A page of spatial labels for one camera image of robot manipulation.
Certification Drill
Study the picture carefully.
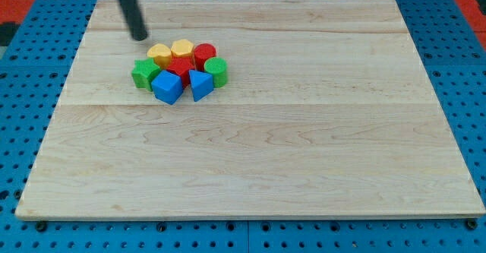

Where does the black cylindrical robot arm rod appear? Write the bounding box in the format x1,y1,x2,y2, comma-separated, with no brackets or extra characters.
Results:
118,0,148,41

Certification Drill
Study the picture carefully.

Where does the blue triangle block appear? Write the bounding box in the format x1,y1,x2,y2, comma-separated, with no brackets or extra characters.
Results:
189,70,214,102

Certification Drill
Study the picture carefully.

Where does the green cylinder block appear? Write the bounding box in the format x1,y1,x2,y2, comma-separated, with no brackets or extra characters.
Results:
204,57,228,88

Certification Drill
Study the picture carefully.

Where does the red cylinder block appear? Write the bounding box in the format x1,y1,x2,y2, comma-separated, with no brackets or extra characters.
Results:
194,43,217,71

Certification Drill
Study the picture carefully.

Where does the red star block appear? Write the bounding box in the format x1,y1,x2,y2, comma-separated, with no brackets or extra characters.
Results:
166,58,196,88

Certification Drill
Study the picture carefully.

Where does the blue cube block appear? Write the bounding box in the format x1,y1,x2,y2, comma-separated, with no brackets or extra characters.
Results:
151,71,183,105

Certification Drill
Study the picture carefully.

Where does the light wooden board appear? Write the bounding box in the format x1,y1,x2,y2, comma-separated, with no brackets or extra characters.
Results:
15,0,485,221

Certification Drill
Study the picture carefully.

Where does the yellow hexagon block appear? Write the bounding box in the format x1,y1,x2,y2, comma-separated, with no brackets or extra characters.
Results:
171,39,194,59

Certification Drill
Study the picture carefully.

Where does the yellow heart block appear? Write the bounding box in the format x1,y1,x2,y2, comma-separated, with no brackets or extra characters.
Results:
147,43,172,69

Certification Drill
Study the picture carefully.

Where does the green star block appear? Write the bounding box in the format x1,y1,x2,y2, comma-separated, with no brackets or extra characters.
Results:
131,58,161,92

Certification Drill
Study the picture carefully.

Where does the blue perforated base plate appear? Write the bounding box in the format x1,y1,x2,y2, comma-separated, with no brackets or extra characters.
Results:
1,0,485,252

